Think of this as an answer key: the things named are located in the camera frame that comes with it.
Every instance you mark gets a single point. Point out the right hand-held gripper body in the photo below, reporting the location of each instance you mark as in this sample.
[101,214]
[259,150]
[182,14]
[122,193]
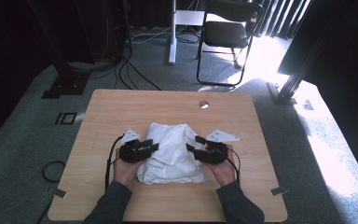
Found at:
[214,154]

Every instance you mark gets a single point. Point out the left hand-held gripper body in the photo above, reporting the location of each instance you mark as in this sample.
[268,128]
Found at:
[132,152]

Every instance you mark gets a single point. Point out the white garment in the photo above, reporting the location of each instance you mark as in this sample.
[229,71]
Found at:
[171,155]

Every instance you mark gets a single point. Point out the person's left hand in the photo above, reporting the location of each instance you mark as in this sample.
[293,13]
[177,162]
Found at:
[126,172]

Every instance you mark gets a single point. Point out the person's right hand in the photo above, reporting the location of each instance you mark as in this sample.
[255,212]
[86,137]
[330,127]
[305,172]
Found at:
[225,172]

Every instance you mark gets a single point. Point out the grey tape piece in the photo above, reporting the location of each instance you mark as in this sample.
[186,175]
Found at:
[279,190]
[60,193]

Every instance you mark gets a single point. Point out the black folding chair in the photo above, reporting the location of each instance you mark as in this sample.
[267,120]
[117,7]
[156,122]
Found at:
[225,34]

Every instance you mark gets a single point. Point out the dark vertical blinds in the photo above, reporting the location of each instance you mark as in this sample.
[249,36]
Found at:
[273,18]

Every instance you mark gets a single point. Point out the black curtain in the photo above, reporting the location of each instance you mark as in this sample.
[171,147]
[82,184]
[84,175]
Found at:
[6,62]
[348,62]

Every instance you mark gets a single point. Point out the black stand with base plate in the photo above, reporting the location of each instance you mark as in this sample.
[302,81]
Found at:
[65,87]

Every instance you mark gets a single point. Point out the white desk frame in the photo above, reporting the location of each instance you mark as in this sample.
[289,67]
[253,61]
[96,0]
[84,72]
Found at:
[172,46]

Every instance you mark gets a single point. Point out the aluminium frame post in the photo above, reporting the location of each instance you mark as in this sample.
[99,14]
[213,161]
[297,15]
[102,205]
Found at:
[295,77]

